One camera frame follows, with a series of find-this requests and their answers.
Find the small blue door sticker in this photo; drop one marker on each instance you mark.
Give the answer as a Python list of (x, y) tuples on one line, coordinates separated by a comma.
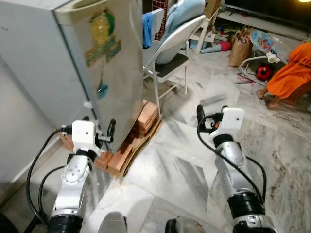
[(102, 91)]

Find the silver left robot leg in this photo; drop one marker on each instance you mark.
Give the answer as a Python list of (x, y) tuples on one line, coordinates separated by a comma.
[(112, 223)]

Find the brown paper bag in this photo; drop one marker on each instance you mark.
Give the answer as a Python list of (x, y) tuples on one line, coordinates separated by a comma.
[(240, 51)]

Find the silver right robot leg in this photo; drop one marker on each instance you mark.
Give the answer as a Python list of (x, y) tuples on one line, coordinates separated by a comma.
[(187, 225)]

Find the pink and blue bottle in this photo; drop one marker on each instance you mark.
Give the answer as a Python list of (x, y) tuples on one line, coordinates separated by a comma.
[(221, 46)]

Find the white bent tube hoop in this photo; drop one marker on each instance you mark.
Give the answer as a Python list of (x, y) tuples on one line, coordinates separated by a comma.
[(244, 65)]

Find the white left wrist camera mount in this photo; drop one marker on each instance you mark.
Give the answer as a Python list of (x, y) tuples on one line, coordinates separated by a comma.
[(85, 136)]

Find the green yellow door sticker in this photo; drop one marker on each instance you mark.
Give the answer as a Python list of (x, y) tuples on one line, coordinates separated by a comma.
[(103, 29)]

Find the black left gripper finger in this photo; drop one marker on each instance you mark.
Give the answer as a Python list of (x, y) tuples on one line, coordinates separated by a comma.
[(112, 128), (85, 119)]

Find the blue cloth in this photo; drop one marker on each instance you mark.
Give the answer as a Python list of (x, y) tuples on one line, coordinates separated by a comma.
[(147, 29)]

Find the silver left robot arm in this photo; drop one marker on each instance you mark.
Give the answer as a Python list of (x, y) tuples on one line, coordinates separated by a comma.
[(73, 179)]

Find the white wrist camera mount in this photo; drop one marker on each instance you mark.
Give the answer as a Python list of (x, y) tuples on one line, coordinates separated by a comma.
[(229, 121), (85, 136)]

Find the brown wooden board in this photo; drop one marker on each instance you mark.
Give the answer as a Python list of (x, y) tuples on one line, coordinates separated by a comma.
[(146, 143)]

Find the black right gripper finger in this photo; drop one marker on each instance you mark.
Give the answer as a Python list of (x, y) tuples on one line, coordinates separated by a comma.
[(200, 112)]

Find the white folding chair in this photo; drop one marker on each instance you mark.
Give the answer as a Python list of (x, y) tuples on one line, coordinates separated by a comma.
[(180, 35)]

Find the light blue cushion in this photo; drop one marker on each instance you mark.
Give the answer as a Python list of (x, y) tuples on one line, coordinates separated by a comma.
[(183, 12)]

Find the person in orange clothes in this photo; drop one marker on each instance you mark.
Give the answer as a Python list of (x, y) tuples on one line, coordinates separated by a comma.
[(291, 73)]

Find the printed blue hand fan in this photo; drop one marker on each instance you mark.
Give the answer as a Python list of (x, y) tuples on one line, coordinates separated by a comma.
[(262, 41)]

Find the grey fridge body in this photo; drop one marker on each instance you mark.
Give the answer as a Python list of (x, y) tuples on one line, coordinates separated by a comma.
[(34, 53)]

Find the brown cardboard box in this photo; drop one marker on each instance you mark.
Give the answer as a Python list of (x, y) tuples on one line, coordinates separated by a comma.
[(212, 7)]

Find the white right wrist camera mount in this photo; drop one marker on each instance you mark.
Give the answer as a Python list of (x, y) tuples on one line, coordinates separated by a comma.
[(229, 121)]

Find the red and black ball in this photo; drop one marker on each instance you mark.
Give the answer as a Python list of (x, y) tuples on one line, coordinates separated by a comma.
[(264, 73)]

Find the silver fridge door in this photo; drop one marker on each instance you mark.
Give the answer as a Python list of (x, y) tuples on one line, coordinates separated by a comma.
[(129, 77)]

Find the silver robot leg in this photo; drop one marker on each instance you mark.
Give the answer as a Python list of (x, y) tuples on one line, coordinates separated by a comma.
[(187, 225), (112, 223)]

